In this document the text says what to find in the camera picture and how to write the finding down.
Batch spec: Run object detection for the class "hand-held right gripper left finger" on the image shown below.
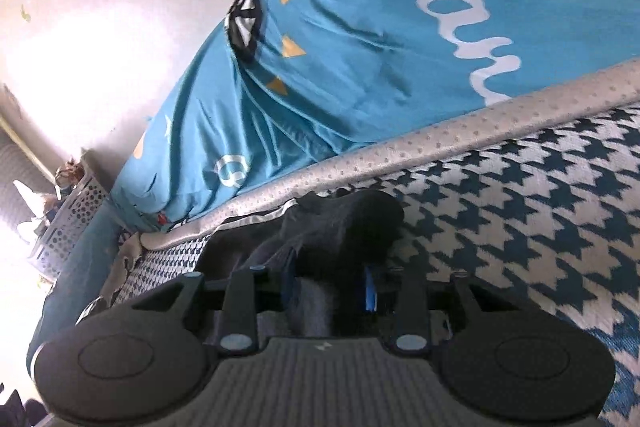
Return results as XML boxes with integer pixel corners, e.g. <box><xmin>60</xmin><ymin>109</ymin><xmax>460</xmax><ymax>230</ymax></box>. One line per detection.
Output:
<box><xmin>132</xmin><ymin>257</ymin><xmax>297</xmax><ymax>354</ymax></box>

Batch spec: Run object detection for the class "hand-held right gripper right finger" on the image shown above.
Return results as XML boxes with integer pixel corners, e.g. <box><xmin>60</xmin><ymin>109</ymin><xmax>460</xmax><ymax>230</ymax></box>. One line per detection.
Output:
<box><xmin>364</xmin><ymin>266</ymin><xmax>502</xmax><ymax>354</ymax></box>

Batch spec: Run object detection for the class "black t-shirt with red print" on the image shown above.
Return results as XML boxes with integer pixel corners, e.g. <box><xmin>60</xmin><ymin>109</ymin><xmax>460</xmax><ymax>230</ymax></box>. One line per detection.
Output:
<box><xmin>197</xmin><ymin>189</ymin><xmax>406</xmax><ymax>338</ymax></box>

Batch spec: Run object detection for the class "blue white houndstooth mat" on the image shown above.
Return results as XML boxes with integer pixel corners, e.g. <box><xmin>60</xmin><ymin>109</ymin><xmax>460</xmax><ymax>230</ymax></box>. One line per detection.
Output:
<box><xmin>75</xmin><ymin>57</ymin><xmax>640</xmax><ymax>427</ymax></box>

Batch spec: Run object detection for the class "olive cloth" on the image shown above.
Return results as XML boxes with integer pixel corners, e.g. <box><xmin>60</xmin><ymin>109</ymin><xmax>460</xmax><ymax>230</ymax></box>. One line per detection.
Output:
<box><xmin>102</xmin><ymin>232</ymin><xmax>146</xmax><ymax>303</ymax></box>

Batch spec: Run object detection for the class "white perforated plastic basket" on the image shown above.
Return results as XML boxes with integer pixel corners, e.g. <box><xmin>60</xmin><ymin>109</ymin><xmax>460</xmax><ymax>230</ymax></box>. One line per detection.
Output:
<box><xmin>30</xmin><ymin>162</ymin><xmax>108</xmax><ymax>278</ymax></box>

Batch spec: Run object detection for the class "blue printed bed sheet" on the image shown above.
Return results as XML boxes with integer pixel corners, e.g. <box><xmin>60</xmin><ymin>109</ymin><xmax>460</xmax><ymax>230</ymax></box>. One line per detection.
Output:
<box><xmin>27</xmin><ymin>0</ymin><xmax>640</xmax><ymax>368</ymax></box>

